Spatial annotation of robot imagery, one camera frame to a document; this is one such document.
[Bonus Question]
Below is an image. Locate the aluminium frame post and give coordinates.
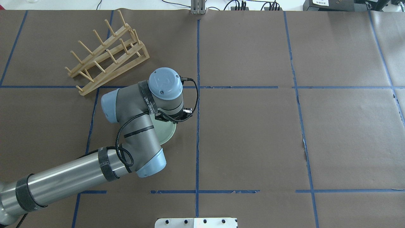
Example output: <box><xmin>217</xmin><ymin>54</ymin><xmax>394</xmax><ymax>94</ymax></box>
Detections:
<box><xmin>190</xmin><ymin>0</ymin><xmax>207</xmax><ymax>15</ymax></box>

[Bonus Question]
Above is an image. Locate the brown paper table cover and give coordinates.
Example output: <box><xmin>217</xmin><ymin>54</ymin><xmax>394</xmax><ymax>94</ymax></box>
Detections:
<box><xmin>1</xmin><ymin>9</ymin><xmax>404</xmax><ymax>228</ymax></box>

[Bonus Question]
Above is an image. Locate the white camera mast with base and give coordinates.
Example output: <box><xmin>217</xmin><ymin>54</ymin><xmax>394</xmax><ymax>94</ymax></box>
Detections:
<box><xmin>154</xmin><ymin>217</ymin><xmax>238</xmax><ymax>228</ymax></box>

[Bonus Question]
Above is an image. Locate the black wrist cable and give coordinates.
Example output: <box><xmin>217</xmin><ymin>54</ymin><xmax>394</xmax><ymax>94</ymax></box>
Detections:
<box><xmin>115</xmin><ymin>77</ymin><xmax>199</xmax><ymax>167</ymax></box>

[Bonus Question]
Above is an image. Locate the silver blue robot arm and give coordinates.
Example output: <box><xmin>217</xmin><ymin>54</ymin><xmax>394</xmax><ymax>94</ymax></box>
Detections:
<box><xmin>1</xmin><ymin>67</ymin><xmax>194</xmax><ymax>228</ymax></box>

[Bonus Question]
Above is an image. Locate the wooden dish rack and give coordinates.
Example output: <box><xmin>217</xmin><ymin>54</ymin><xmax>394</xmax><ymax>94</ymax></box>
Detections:
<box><xmin>65</xmin><ymin>10</ymin><xmax>150</xmax><ymax>96</ymax></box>

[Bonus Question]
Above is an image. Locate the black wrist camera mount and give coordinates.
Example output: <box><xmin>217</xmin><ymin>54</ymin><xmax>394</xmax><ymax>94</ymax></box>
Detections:
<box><xmin>155</xmin><ymin>108</ymin><xmax>194</xmax><ymax>123</ymax></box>

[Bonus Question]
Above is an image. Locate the light green round plate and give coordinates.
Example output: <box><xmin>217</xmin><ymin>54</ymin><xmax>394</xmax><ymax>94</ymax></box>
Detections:
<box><xmin>152</xmin><ymin>120</ymin><xmax>177</xmax><ymax>145</ymax></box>

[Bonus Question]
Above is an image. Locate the black computer box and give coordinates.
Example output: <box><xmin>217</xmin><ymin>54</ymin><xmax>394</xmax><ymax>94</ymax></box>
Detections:
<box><xmin>302</xmin><ymin>0</ymin><xmax>371</xmax><ymax>12</ymax></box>

